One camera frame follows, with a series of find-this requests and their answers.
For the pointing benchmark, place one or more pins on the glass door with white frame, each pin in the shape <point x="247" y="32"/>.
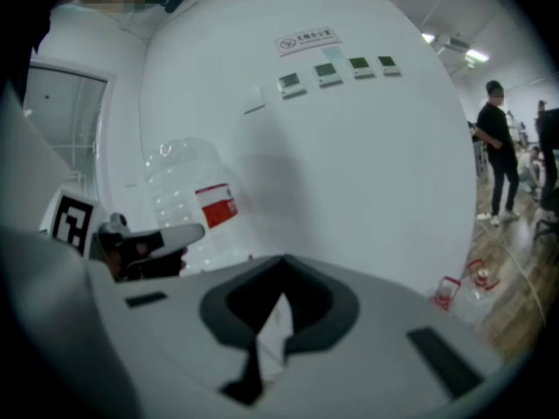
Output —
<point x="65" y="116"/>

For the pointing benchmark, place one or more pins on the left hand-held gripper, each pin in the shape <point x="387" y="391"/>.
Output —
<point x="72" y="221"/>

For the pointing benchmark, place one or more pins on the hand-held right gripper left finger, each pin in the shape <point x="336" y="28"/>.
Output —
<point x="174" y="343"/>

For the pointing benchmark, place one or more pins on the clear box with red lid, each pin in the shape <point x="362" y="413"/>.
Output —
<point x="482" y="274"/>
<point x="446" y="293"/>

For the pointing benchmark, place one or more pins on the clear plastic container red label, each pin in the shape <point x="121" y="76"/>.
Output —
<point x="188" y="181"/>

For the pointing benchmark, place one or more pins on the white wall sign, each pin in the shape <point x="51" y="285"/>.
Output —
<point x="308" y="40"/>

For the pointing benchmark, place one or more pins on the wall thermostat panel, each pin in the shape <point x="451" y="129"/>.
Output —
<point x="361" y="67"/>
<point x="389" y="65"/>
<point x="291" y="85"/>
<point x="327" y="75"/>

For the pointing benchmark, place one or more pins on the black office chair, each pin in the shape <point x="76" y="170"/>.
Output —
<point x="551" y="160"/>

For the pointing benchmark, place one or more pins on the ceiling light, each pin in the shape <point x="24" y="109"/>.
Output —
<point x="429" y="37"/>
<point x="477" y="55"/>

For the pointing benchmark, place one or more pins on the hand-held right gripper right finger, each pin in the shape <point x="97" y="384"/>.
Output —
<point x="375" y="365"/>

